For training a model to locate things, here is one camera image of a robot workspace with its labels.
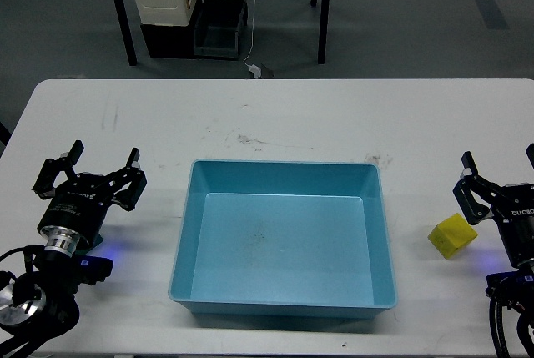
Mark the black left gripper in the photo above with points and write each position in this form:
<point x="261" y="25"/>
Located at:
<point x="78" y="206"/>

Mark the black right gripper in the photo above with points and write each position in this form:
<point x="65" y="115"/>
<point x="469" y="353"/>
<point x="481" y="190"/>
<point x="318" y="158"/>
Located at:
<point x="510" y="206"/>

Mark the yellow cube block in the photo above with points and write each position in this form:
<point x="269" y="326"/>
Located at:
<point x="451" y="235"/>

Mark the green cube block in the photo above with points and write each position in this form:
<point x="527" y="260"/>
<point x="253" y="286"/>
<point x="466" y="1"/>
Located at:
<point x="84" y="251"/>

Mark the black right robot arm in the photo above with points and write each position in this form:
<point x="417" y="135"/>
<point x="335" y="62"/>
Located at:
<point x="512" y="290"/>

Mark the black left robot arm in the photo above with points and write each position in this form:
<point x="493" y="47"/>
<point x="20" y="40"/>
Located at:
<point x="40" y="304"/>

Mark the black storage box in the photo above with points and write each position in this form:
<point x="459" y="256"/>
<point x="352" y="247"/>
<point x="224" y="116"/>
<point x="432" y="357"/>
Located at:
<point x="172" y="41"/>

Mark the blue plastic center box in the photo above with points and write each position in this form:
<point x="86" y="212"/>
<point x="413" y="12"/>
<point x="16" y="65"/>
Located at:
<point x="284" y="238"/>

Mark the dark grey plastic bin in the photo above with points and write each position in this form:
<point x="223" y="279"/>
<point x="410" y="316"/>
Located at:
<point x="219" y="27"/>

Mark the white power adapter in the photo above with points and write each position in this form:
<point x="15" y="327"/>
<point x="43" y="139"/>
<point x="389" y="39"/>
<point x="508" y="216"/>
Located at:
<point x="260" y="72"/>

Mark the black table leg left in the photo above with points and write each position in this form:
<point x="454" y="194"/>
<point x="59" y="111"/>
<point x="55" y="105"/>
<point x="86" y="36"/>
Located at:
<point x="125" y="32"/>

